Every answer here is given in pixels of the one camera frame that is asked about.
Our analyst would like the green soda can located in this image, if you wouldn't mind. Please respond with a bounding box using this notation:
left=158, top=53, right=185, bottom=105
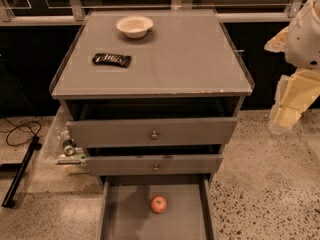
left=63, top=139, right=75, bottom=156

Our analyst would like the grey bottom drawer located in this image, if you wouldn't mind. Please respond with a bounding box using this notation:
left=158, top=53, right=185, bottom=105
left=98, top=175, right=218, bottom=240

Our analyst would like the grey middle drawer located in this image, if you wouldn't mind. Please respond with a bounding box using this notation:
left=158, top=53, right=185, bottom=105
left=86, top=154, right=223, bottom=176

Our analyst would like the white paper bowl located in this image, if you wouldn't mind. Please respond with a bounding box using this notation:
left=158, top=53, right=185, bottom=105
left=116, top=15, right=153, bottom=39

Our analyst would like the black metal stand leg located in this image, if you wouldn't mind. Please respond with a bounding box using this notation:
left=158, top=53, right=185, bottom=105
left=1, top=136, right=41, bottom=208

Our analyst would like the red apple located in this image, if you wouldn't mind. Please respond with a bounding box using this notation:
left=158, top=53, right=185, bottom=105
left=150, top=195, right=168, bottom=214

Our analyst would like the grey drawer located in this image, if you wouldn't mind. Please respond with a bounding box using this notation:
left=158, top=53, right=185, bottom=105
left=66, top=117, right=237, bottom=148
left=86, top=154, right=223, bottom=176
left=98, top=175, right=218, bottom=240

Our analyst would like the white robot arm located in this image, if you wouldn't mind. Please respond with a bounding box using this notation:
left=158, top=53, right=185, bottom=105
left=264, top=0, right=320, bottom=134

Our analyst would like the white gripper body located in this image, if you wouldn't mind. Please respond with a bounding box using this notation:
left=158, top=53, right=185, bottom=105
left=285, top=3, right=320, bottom=69

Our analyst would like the grey top drawer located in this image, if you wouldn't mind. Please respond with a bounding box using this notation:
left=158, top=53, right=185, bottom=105
left=66, top=117, right=237, bottom=148

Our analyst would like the grey drawer cabinet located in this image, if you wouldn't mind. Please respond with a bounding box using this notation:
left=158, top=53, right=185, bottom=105
left=49, top=7, right=256, bottom=185

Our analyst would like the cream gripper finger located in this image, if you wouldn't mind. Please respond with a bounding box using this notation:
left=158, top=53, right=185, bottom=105
left=268, top=68, right=320, bottom=135
left=264, top=27, right=288, bottom=53

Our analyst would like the black candy bar wrapper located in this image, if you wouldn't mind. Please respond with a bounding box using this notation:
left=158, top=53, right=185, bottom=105
left=92, top=53, right=131, bottom=68

